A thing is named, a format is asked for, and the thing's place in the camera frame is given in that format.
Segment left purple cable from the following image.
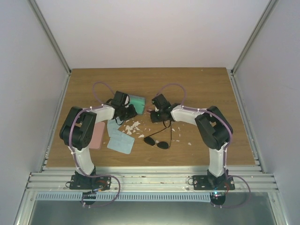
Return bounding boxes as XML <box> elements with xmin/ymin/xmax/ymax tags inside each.
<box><xmin>70</xmin><ymin>81</ymin><xmax>120</xmax><ymax>176</ymax></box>

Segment teal glasses case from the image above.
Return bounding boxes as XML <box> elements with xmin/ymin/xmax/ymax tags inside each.
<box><xmin>129</xmin><ymin>95</ymin><xmax>145</xmax><ymax>115</ymax></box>

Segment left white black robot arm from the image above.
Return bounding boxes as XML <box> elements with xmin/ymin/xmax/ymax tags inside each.
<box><xmin>59</xmin><ymin>91</ymin><xmax>137</xmax><ymax>189</ymax></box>

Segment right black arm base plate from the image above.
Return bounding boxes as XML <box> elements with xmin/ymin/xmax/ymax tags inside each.
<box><xmin>187</xmin><ymin>175</ymin><xmax>235</xmax><ymax>191</ymax></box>

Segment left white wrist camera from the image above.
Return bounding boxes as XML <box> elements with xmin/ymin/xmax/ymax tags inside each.
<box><xmin>125</xmin><ymin>95</ymin><xmax>130</xmax><ymax>105</ymax></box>

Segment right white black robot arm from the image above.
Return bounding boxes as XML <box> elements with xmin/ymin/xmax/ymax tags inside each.
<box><xmin>150</xmin><ymin>94</ymin><xmax>233</xmax><ymax>190</ymax></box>

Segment grey slotted cable duct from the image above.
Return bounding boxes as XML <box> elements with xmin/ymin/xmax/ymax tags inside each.
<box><xmin>36</xmin><ymin>192</ymin><xmax>210</xmax><ymax>203</ymax></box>

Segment aluminium frame rail front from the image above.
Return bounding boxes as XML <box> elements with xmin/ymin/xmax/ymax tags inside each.
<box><xmin>26</xmin><ymin>165</ymin><xmax>278</xmax><ymax>192</ymax></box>

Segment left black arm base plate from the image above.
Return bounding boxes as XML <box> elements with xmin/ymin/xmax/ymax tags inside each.
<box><xmin>65</xmin><ymin>173</ymin><xmax>111</xmax><ymax>190</ymax></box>

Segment black aviator sunglasses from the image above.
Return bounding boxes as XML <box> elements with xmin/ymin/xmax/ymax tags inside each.
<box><xmin>143</xmin><ymin>121</ymin><xmax>173</xmax><ymax>150</ymax></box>

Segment right aluminium frame post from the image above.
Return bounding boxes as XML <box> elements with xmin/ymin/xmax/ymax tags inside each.
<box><xmin>230</xmin><ymin>0</ymin><xmax>278</xmax><ymax>76</ymax></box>

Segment pink glasses case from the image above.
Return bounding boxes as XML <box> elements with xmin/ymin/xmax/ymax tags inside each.
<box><xmin>89</xmin><ymin>122</ymin><xmax>105</xmax><ymax>150</ymax></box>

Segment left aluminium frame post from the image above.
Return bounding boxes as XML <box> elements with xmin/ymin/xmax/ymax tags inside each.
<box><xmin>27</xmin><ymin>0</ymin><xmax>72</xmax><ymax>76</ymax></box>

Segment aluminium frame post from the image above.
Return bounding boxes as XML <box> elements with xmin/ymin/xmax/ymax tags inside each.
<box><xmin>27</xmin><ymin>0</ymin><xmax>72</xmax><ymax>76</ymax></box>
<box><xmin>230</xmin><ymin>0</ymin><xmax>278</xmax><ymax>76</ymax></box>

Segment light blue cleaning cloth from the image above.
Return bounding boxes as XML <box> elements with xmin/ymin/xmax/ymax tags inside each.
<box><xmin>107</xmin><ymin>120</ymin><xmax>135</xmax><ymax>155</ymax></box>

